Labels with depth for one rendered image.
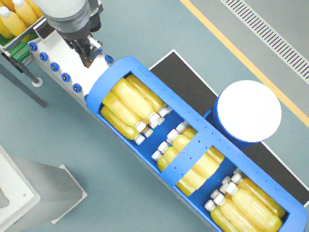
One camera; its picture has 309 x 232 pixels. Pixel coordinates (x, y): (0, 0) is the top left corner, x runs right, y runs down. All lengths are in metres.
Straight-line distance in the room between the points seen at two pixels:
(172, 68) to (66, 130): 0.96
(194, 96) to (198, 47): 0.52
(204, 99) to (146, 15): 0.95
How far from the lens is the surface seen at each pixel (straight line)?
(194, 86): 2.24
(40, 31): 1.46
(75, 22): 0.59
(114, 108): 1.13
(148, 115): 1.08
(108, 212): 2.24
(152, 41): 2.54
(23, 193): 1.28
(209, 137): 1.04
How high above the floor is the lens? 2.22
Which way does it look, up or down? 75 degrees down
